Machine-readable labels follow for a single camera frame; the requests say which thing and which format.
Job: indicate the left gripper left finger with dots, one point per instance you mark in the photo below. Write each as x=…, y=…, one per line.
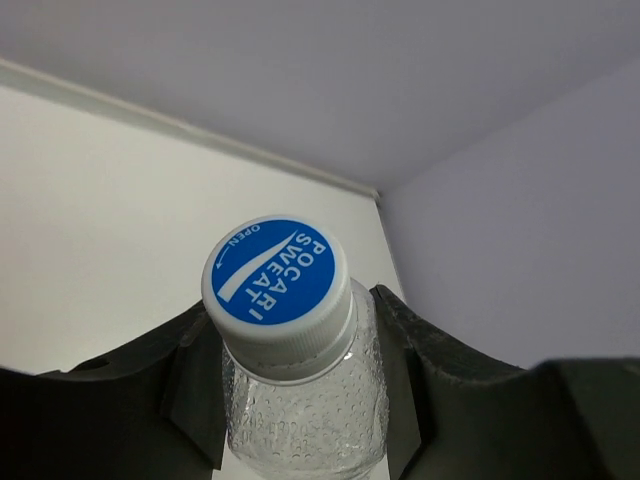
x=152, y=408

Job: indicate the clear bottle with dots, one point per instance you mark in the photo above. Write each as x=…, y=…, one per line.
x=304, y=388

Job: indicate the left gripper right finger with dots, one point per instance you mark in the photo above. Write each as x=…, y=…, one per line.
x=456, y=413

